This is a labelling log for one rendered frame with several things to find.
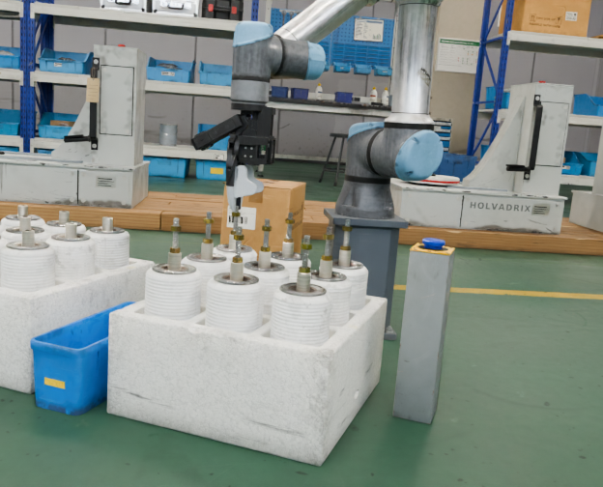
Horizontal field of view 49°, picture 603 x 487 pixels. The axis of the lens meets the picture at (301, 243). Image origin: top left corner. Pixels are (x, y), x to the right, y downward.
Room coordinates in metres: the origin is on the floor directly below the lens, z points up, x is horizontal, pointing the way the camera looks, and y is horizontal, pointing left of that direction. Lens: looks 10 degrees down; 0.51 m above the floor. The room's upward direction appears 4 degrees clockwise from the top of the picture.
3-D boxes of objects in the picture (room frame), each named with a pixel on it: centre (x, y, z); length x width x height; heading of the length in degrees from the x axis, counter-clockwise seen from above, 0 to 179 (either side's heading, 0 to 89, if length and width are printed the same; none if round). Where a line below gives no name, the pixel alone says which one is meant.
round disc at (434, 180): (3.38, -0.63, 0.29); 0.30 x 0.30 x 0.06
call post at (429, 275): (1.15, -0.23, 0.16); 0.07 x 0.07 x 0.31; 71
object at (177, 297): (1.10, 0.22, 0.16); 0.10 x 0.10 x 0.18
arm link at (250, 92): (1.33, 0.12, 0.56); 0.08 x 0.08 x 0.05
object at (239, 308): (1.06, 0.10, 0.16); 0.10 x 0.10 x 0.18
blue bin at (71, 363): (1.18, 0.35, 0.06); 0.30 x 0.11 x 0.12; 161
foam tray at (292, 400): (1.18, 0.06, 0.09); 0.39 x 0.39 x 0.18; 71
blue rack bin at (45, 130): (5.75, 2.10, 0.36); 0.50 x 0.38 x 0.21; 6
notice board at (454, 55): (7.36, -1.55, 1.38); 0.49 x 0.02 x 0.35; 96
